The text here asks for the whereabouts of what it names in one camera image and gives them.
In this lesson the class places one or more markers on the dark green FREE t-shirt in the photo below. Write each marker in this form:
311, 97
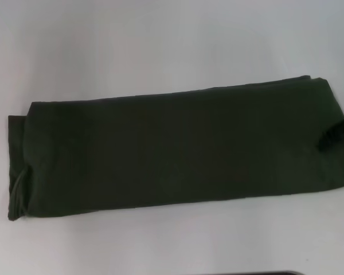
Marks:
175, 149

